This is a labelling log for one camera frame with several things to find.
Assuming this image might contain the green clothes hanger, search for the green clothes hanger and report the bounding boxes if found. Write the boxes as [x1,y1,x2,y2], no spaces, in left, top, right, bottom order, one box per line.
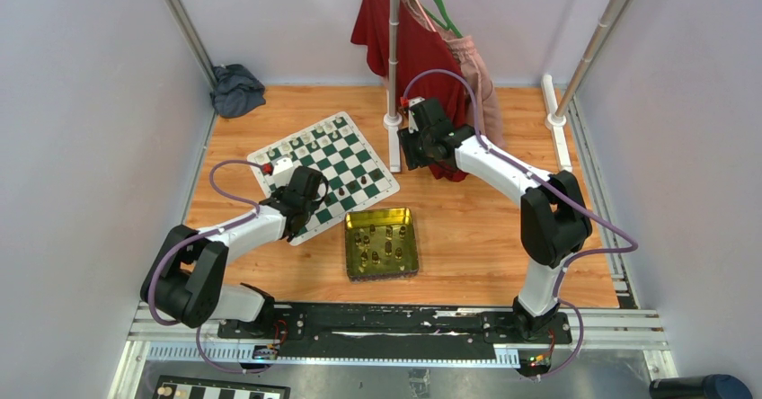
[414,0,463,38]

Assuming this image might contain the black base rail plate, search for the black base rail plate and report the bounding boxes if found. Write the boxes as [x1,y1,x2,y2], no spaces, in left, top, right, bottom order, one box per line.
[217,302,572,360]

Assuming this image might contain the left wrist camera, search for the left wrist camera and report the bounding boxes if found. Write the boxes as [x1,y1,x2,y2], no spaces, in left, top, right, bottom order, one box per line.
[262,156,295,187]

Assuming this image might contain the red t-shirt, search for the red t-shirt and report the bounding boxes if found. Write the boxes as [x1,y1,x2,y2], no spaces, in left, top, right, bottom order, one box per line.
[350,0,472,183]

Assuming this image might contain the pink shorts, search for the pink shorts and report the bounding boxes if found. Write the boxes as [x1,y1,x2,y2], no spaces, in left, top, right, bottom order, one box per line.
[401,0,507,149]

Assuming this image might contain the dark blue bottle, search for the dark blue bottle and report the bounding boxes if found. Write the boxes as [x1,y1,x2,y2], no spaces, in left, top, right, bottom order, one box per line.
[649,374,753,399]

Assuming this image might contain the yellow metal tin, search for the yellow metal tin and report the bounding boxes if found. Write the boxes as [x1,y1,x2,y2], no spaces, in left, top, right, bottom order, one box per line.
[344,208,421,283]

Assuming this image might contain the green white chess mat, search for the green white chess mat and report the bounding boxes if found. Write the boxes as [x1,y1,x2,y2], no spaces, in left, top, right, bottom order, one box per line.
[246,111,400,246]

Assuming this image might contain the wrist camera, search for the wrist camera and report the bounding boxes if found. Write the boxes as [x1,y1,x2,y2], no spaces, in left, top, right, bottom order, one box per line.
[400,96,425,118]
[262,156,295,187]

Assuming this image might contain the dark blue crumpled cloth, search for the dark blue crumpled cloth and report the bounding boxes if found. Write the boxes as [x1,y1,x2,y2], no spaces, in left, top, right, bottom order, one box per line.
[210,64,266,119]

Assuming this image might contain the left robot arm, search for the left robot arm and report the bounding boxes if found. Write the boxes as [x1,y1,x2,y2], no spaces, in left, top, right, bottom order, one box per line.
[139,164,328,339]

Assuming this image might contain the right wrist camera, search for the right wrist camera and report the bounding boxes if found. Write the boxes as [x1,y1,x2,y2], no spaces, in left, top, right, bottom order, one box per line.
[400,96,425,118]

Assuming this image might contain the white clothes rack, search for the white clothes rack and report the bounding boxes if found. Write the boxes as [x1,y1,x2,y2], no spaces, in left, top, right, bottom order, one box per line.
[382,0,574,174]

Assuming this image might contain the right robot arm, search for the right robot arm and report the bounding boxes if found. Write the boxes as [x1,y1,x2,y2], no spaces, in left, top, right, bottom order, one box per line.
[397,97,592,343]

